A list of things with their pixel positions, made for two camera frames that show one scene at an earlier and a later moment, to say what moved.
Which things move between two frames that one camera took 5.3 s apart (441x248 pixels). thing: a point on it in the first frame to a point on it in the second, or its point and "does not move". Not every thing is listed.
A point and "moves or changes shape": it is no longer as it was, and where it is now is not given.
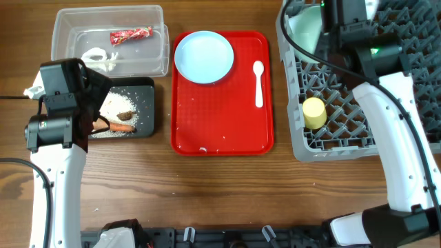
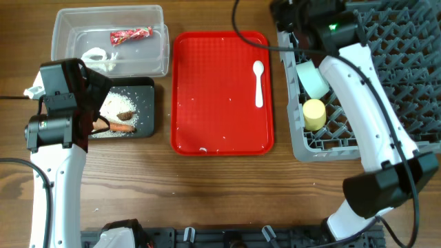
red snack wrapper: (118, 37) does not move
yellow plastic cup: (315, 112) does not move
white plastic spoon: (258, 67) does not move
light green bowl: (305, 24) moves or changes shape
